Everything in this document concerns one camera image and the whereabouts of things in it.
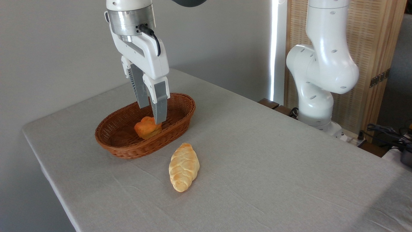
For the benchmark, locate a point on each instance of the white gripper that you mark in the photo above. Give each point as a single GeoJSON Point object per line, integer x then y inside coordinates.
{"type": "Point", "coordinates": [146, 54]}

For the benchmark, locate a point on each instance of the long braided bread loaf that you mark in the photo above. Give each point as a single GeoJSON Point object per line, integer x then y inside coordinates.
{"type": "Point", "coordinates": [183, 167]}

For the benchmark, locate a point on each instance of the small orange bread roll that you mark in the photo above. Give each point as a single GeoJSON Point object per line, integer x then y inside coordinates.
{"type": "Point", "coordinates": [145, 130]}

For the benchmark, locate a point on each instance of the brown woven wicker basket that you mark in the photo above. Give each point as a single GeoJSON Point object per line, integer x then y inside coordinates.
{"type": "Point", "coordinates": [128, 151]}

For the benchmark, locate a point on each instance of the dark wooden furniture piece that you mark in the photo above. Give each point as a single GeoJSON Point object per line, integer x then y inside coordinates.
{"type": "Point", "coordinates": [268, 103]}

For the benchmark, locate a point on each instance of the grey tablecloth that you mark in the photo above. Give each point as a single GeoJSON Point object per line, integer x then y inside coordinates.
{"type": "Point", "coordinates": [257, 167]}

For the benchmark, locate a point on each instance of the white power strip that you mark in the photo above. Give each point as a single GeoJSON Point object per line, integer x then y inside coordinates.
{"type": "Point", "coordinates": [352, 139]}

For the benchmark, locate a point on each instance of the dark metal screen hinge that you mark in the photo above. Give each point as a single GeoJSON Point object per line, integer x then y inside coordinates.
{"type": "Point", "coordinates": [379, 78]}

